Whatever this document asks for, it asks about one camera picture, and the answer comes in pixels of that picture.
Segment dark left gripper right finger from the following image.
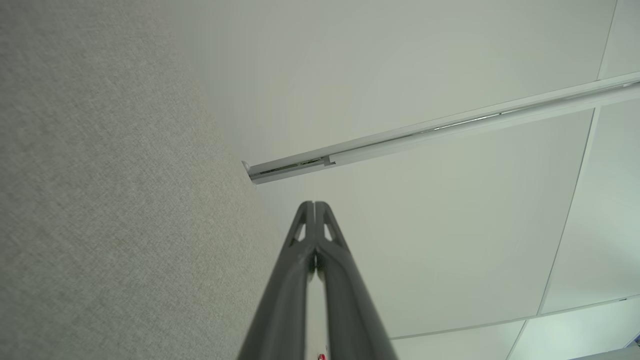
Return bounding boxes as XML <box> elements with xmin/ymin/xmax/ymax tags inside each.
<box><xmin>315</xmin><ymin>201</ymin><xmax>399</xmax><ymax>360</ymax></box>

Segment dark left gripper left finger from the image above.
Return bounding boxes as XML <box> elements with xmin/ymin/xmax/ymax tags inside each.
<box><xmin>237</xmin><ymin>201</ymin><xmax>317</xmax><ymax>360</ymax></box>

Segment grey fabric sofa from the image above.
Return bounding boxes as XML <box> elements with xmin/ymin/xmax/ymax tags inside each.
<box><xmin>0</xmin><ymin>0</ymin><xmax>303</xmax><ymax>360</ymax></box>

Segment grey metal partition post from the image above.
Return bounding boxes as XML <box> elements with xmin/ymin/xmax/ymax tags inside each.
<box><xmin>241</xmin><ymin>71</ymin><xmax>640</xmax><ymax>186</ymax></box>

